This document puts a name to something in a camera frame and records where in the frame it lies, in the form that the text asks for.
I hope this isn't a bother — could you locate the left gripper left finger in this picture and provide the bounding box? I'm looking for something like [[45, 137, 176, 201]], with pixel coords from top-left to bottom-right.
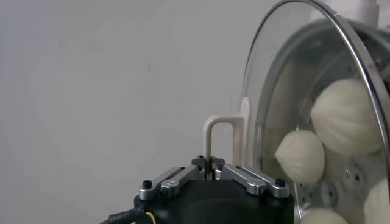
[[138, 155, 207, 202]]

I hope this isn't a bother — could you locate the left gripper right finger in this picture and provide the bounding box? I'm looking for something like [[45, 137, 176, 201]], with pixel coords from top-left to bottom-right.
[[210, 156, 290, 200]]

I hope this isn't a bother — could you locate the white steamed baozi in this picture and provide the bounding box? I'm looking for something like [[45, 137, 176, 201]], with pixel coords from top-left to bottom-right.
[[275, 130, 326, 185], [300, 208, 350, 224], [310, 78, 383, 158], [363, 178, 390, 224]]

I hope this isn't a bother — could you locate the glass lid with cream handle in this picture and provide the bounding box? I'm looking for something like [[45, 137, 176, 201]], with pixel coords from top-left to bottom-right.
[[202, 0, 390, 224]]

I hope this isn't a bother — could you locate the perforated steel steamer basket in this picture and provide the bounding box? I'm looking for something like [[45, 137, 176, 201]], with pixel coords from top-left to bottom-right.
[[258, 0, 390, 224]]

